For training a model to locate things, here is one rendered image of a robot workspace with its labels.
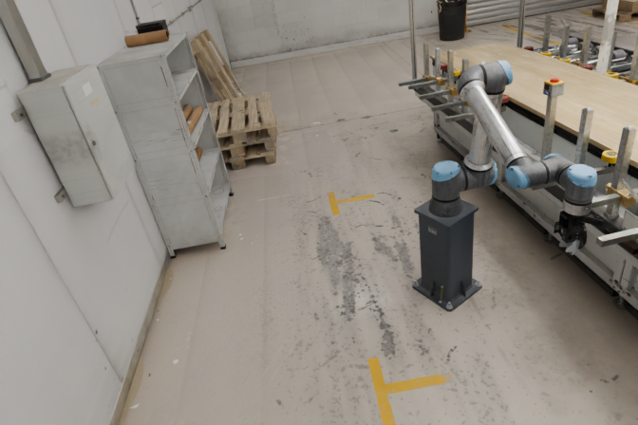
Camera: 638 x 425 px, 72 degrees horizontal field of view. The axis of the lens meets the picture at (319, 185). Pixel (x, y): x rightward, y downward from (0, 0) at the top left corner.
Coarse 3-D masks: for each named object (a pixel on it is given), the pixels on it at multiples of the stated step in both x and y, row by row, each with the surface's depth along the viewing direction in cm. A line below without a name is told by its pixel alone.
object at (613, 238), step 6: (636, 228) 172; (612, 234) 171; (618, 234) 170; (624, 234) 170; (630, 234) 169; (636, 234) 170; (600, 240) 169; (606, 240) 168; (612, 240) 169; (618, 240) 170; (624, 240) 170; (600, 246) 170; (606, 246) 170
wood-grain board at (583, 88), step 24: (480, 48) 416; (504, 48) 404; (528, 72) 338; (552, 72) 330; (576, 72) 322; (528, 96) 296; (576, 96) 284; (600, 96) 278; (624, 96) 273; (576, 120) 253; (600, 120) 248; (624, 120) 244; (600, 144) 226
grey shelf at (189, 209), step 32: (128, 64) 275; (160, 64) 277; (192, 64) 365; (128, 96) 285; (160, 96) 287; (192, 96) 378; (128, 128) 295; (160, 128) 297; (160, 160) 309; (192, 160) 311; (160, 192) 320; (192, 192) 323; (224, 192) 405; (160, 224) 333; (192, 224) 336
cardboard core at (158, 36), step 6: (162, 30) 318; (126, 36) 318; (132, 36) 317; (138, 36) 317; (144, 36) 317; (150, 36) 317; (156, 36) 317; (162, 36) 318; (168, 36) 324; (126, 42) 317; (132, 42) 317; (138, 42) 318; (144, 42) 319; (150, 42) 319; (156, 42) 321
